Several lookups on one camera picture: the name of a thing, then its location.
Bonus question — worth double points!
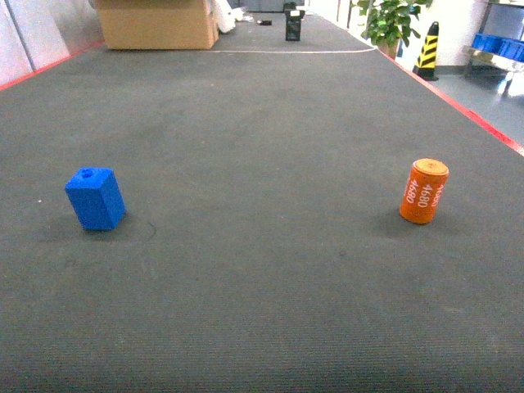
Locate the orange cylindrical cap 4680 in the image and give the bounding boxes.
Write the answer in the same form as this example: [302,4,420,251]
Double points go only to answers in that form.
[400,158,449,224]

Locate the blue rectangular plastic part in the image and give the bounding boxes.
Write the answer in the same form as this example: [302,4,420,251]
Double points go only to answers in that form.
[65,167,126,231]

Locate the stainless steel roller shelf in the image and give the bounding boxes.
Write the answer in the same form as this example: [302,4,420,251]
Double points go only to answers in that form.
[463,1,523,77]

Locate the white plastic bag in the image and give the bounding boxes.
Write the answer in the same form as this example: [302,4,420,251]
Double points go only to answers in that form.
[212,0,236,34]

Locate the small black crate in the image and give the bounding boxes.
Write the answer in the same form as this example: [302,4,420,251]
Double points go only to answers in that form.
[284,9,304,42]

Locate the yellow black traffic cone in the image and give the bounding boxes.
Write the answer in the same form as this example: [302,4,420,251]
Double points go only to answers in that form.
[413,21,440,81]

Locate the potted green plant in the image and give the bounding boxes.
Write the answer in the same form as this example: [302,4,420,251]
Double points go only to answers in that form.
[355,0,432,60]

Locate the large cardboard box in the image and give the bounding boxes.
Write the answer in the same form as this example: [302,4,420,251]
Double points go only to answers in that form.
[95,0,219,50]

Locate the red metal table frame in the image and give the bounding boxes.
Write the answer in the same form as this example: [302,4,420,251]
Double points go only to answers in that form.
[1,42,523,156]

